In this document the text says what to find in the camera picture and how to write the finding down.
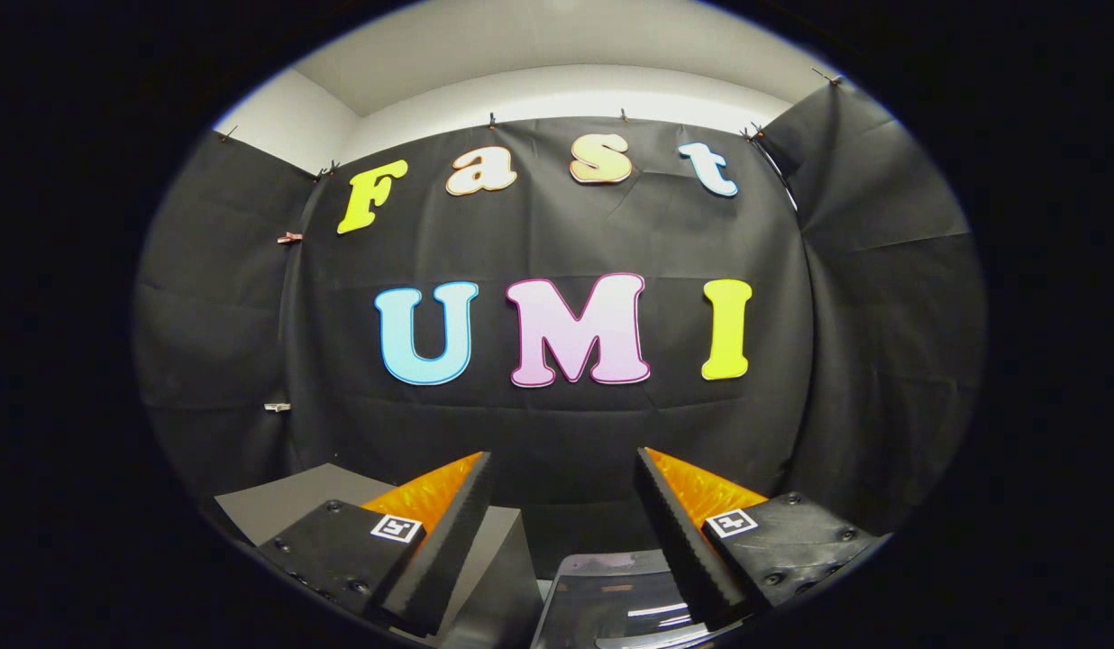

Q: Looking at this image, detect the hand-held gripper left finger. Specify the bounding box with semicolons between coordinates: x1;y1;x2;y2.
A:
256;452;495;638

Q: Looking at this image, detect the grey box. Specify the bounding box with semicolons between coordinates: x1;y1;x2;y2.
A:
215;462;544;649

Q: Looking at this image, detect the black backdrop cloth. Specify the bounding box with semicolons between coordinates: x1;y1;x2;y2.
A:
133;77;986;578

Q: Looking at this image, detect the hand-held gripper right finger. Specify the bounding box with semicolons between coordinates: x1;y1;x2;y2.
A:
635;447;891;632

